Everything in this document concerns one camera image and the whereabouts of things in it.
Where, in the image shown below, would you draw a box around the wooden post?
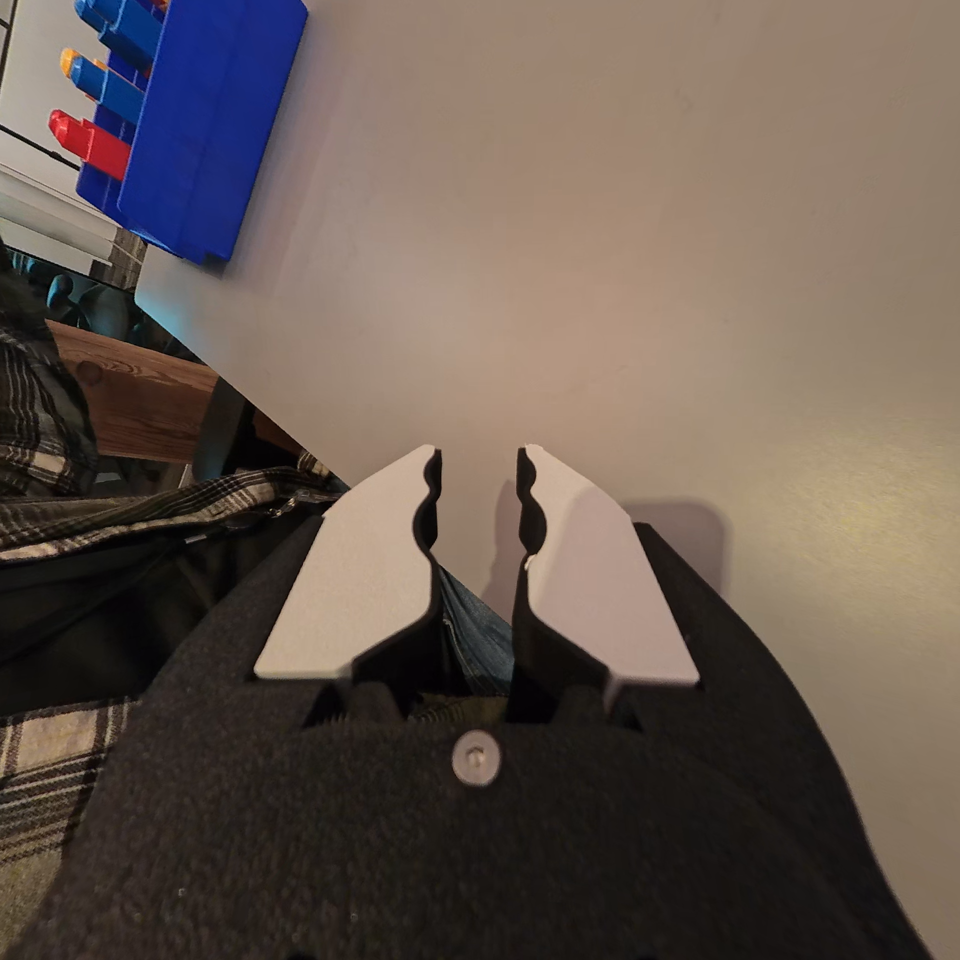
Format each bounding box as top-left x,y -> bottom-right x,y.
45,318 -> 305,468

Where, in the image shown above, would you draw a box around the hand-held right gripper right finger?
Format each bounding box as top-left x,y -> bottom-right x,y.
516,442 -> 702,712

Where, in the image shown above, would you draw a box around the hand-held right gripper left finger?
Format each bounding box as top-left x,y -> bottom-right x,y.
253,444 -> 444,684

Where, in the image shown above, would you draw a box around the black cable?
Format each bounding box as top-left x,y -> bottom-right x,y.
0,123 -> 82,172

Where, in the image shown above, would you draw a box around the blue plastic bin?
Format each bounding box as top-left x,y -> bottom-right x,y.
75,0 -> 310,265

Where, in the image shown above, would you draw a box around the blue jeans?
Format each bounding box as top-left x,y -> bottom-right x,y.
438,566 -> 516,697

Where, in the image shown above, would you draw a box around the red mega block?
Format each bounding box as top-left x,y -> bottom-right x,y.
48,108 -> 134,181

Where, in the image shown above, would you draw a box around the person in plaid shirt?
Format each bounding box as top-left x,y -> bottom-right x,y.
0,300 -> 350,960

